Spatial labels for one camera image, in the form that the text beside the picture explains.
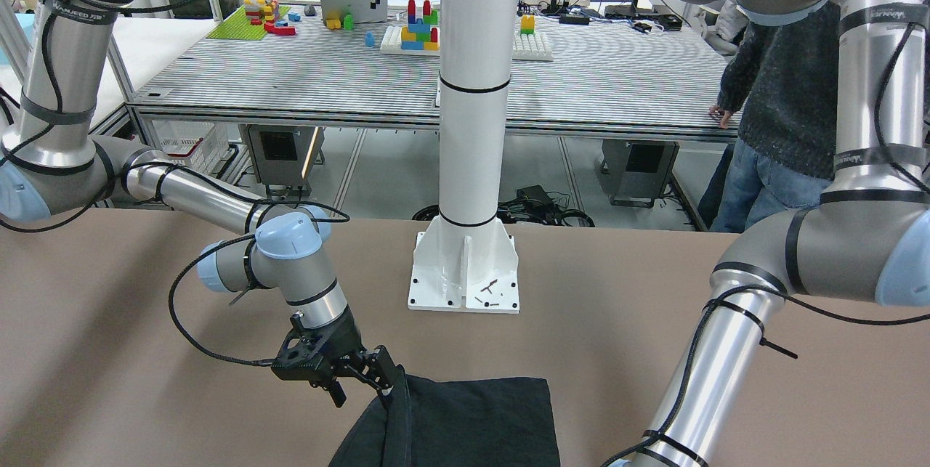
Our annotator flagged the striped workbench table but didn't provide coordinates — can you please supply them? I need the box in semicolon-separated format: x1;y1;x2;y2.
129;17;735;143

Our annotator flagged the white plastic crate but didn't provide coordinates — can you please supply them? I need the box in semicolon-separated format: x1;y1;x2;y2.
153;121;229;174

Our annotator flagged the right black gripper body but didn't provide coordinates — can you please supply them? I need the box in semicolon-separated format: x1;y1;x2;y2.
298;307;368;381

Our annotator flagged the colourful lego block stack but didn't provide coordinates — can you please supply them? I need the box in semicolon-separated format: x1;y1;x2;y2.
400;0;440;53

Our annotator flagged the yellow lego block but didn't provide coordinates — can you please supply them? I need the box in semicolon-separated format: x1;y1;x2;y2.
520;14;535;36

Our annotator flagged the standing person in grey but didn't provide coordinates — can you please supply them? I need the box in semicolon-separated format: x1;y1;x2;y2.
710;1;839;233

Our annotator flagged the black printed t-shirt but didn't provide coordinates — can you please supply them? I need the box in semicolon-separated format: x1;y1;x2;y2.
330;374;560;466

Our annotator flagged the grey control box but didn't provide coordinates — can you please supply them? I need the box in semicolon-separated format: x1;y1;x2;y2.
239;125;325;193
600;139;679;208

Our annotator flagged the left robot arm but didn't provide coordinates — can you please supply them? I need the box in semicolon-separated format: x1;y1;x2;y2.
607;0;928;466

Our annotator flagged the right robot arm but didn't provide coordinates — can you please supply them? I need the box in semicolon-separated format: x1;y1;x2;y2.
2;0;404;405

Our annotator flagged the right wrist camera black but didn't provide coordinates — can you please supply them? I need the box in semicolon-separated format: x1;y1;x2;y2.
270;330;334;386

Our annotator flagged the white lego baseplate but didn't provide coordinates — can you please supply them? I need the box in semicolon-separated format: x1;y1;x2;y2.
512;31;554;61

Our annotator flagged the green lego baseplate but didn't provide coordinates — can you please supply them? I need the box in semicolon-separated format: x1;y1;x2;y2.
206;6;298;41

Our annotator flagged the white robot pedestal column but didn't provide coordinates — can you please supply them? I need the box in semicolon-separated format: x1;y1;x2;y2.
408;0;521;314

